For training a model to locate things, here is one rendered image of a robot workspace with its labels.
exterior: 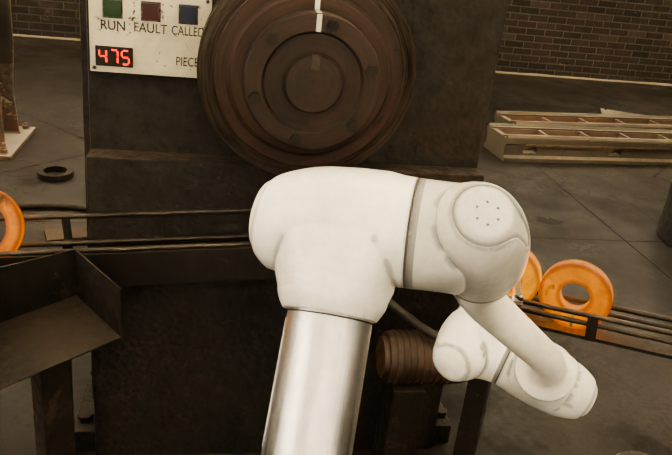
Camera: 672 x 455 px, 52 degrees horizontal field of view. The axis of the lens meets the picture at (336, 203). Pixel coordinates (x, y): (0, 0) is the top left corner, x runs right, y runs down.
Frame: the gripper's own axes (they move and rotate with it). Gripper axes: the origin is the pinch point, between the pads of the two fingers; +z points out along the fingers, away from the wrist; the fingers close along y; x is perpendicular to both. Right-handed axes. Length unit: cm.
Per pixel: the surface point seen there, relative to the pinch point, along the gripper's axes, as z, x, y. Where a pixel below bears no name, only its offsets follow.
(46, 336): -63, -10, -76
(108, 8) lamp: -27, 48, -89
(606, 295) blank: -1.4, 1.0, 21.5
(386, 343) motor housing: -13.4, -21.3, -21.9
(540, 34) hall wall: 676, -61, -118
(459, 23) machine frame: 20, 48, -26
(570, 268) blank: -1.2, 4.8, 13.1
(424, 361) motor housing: -12.0, -23.5, -12.6
